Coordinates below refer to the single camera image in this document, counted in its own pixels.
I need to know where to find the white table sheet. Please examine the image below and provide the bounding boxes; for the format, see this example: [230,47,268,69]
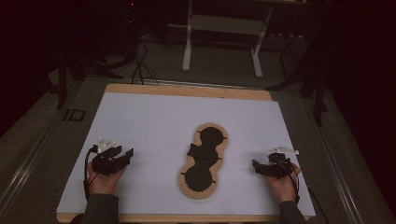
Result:
[56,91,316,217]

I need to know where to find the black floor cables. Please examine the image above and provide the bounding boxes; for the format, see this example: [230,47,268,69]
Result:
[130,38,161,86]

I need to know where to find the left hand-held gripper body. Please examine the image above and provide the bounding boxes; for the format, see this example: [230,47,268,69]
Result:
[92,137,127,177]

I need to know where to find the black equipment tower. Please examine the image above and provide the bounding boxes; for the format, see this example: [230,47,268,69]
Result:
[120,0,140,61]

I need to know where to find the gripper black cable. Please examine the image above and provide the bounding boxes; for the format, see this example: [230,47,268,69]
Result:
[288,167,331,224]
[82,147,98,202]

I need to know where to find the person's right hand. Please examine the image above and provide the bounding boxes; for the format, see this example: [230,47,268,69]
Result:
[263,163,303,204]

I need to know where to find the white metal desk frame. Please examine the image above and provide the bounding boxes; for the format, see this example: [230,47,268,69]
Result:
[181,0,275,79]

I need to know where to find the wooden board with black discs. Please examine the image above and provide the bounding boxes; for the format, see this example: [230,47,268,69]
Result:
[178,122,230,201]

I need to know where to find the person's left hand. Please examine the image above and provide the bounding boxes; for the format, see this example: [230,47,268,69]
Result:
[86,161,127,196]

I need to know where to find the black metal stand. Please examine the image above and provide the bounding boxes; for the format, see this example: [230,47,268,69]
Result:
[266,35,331,128]
[55,50,124,110]

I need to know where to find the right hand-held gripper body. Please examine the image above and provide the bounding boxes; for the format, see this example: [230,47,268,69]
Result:
[266,146,300,180]

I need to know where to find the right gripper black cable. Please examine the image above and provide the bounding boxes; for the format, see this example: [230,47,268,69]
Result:
[288,167,331,224]

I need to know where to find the black rectangular floor bracket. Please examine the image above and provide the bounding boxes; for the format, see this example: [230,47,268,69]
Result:
[63,108,87,122]

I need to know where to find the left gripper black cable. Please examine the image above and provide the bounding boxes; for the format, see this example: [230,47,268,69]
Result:
[82,147,98,202]

